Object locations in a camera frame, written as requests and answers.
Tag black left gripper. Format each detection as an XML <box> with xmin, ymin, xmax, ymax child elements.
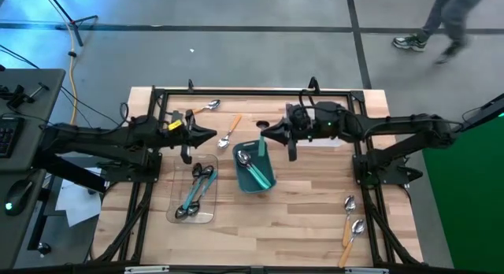
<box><xmin>161</xmin><ymin>109</ymin><xmax>218</xmax><ymax>165</ymax></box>

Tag black tripod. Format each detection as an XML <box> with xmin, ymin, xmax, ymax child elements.
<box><xmin>41</xmin><ymin>0</ymin><xmax>99</xmax><ymax>47</ymax></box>

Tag orange-handled steel spoon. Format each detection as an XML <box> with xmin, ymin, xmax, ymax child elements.
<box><xmin>341</xmin><ymin>194</ymin><xmax>358</xmax><ymax>248</ymax></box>
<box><xmin>217</xmin><ymin>113</ymin><xmax>243</xmax><ymax>150</ymax></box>
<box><xmin>337</xmin><ymin>218</ymin><xmax>366</xmax><ymax>269</ymax></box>
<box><xmin>191</xmin><ymin>98</ymin><xmax>221</xmax><ymax>116</ymax></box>

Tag black computer mouse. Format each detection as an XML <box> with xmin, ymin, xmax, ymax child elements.
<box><xmin>3</xmin><ymin>178</ymin><xmax>35</xmax><ymax>217</ymax></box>

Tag black aluminium table frame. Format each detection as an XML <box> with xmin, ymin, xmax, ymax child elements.
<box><xmin>91</xmin><ymin>84</ymin><xmax>425</xmax><ymax>267</ymax></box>

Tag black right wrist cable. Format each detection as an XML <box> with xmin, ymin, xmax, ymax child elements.
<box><xmin>298</xmin><ymin>88</ymin><xmax>358</xmax><ymax>117</ymax></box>

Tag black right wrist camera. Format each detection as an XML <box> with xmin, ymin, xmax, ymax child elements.
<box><xmin>295</xmin><ymin>104</ymin><xmax>315</xmax><ymax>129</ymax></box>

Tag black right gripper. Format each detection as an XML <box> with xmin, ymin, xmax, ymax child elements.
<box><xmin>260</xmin><ymin>103</ymin><xmax>316</xmax><ymax>163</ymax></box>

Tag clear plastic bin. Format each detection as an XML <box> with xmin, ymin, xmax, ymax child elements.
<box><xmin>165</xmin><ymin>153</ymin><xmax>220</xmax><ymax>224</ymax></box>

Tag green panel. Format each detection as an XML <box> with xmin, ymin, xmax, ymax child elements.
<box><xmin>422</xmin><ymin>115</ymin><xmax>504</xmax><ymax>274</ymax></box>

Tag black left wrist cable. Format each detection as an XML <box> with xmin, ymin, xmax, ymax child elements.
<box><xmin>117</xmin><ymin>102</ymin><xmax>132</xmax><ymax>129</ymax></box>

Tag person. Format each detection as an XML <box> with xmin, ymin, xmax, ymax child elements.
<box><xmin>391</xmin><ymin>0</ymin><xmax>495</xmax><ymax>66</ymax></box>

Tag white paper sheets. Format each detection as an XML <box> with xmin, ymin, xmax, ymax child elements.
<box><xmin>54</xmin><ymin>166</ymin><xmax>104</xmax><ymax>228</ymax></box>

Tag yellow hanging cable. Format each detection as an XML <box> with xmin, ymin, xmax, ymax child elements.
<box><xmin>39</xmin><ymin>0</ymin><xmax>79</xmax><ymax>126</ymax></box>

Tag black angled stand bar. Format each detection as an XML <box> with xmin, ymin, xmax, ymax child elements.
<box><xmin>458</xmin><ymin>93</ymin><xmax>504</xmax><ymax>132</ymax></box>

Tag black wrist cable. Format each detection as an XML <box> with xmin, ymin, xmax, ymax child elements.
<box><xmin>298</xmin><ymin>88</ymin><xmax>358</xmax><ymax>117</ymax></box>
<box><xmin>117</xmin><ymin>102</ymin><xmax>132</xmax><ymax>129</ymax></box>

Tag teal-handled steel spoon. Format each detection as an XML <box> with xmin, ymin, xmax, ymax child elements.
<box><xmin>242</xmin><ymin>157</ymin><xmax>273</xmax><ymax>187</ymax></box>
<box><xmin>235</xmin><ymin>149</ymin><xmax>268</xmax><ymax>190</ymax></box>

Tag silver frame bracket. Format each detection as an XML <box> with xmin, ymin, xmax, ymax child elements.
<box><xmin>124</xmin><ymin>265</ymin><xmax>171</xmax><ymax>274</ymax></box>
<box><xmin>344</xmin><ymin>267</ymin><xmax>390</xmax><ymax>274</ymax></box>

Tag dark round object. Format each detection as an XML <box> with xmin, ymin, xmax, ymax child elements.
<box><xmin>255</xmin><ymin>120</ymin><xmax>271</xmax><ymax>157</ymax></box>

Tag blue-handled steel spoon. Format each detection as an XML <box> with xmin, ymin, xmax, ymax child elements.
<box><xmin>184</xmin><ymin>161</ymin><xmax>204</xmax><ymax>204</ymax></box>
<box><xmin>175</xmin><ymin>175</ymin><xmax>206</xmax><ymax>220</ymax></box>
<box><xmin>195</xmin><ymin>165</ymin><xmax>216</xmax><ymax>204</ymax></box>
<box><xmin>187</xmin><ymin>169</ymin><xmax>219</xmax><ymax>217</ymax></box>

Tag black keyboard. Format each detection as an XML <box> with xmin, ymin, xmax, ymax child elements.
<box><xmin>0</xmin><ymin>116</ymin><xmax>25</xmax><ymax>160</ymax></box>

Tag dark teal plastic bin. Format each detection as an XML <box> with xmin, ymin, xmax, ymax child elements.
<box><xmin>231</xmin><ymin>139</ymin><xmax>278</xmax><ymax>195</ymax></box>

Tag grey office desk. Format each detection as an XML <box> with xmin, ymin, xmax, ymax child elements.
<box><xmin>0</xmin><ymin>68</ymin><xmax>67</xmax><ymax>269</ymax></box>

